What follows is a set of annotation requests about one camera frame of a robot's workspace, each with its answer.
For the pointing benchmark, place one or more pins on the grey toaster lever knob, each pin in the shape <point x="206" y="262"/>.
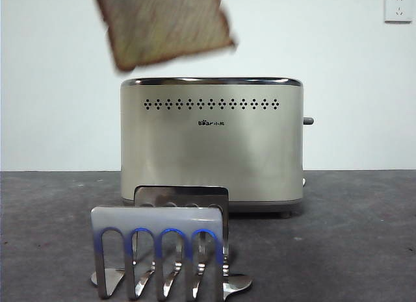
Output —
<point x="309" y="121"/>

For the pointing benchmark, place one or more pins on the brown-crusted bread slice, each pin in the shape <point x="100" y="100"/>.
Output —
<point x="162" y="22"/>

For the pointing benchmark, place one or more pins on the beige metal toaster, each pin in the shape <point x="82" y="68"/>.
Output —
<point x="211" y="152"/>

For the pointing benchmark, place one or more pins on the stainless steel toast rack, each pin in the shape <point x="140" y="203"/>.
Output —
<point x="156" y="217"/>

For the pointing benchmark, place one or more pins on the white wall socket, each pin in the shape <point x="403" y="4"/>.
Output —
<point x="398" y="8"/>

